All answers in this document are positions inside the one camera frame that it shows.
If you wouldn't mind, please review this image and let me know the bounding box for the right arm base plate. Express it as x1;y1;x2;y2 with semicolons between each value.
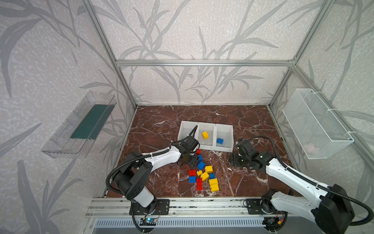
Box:
243;198;274;215

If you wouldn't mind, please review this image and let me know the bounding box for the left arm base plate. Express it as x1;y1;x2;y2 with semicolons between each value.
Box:
129;199;170;215

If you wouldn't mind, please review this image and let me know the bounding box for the right controller wiring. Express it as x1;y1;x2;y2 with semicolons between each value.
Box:
262;216;285;227

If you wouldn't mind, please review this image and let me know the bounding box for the left controller board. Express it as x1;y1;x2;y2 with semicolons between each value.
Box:
139;217;158;227

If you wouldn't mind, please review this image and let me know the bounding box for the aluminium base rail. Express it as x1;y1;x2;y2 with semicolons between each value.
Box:
84;196;322;218

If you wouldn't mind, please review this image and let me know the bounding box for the clear plastic wall tray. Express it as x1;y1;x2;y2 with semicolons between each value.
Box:
41;91;117;159

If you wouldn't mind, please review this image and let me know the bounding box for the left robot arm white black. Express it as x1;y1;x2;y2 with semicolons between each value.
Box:
105;136;200;210

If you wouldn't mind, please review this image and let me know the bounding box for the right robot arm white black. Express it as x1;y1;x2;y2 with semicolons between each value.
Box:
230;138;374;234

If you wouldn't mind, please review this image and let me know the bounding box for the long red lego lower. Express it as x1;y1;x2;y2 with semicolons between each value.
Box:
196;178;203;191

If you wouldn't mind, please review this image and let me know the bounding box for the long yellow lego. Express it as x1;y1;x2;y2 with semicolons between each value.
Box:
209;178;219;193

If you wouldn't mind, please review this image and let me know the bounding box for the white three-compartment sorting bin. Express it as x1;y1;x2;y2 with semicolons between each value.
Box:
177;121;234;153

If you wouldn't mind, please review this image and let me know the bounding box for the white wire mesh basket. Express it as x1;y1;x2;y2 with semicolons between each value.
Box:
282;89;355;160

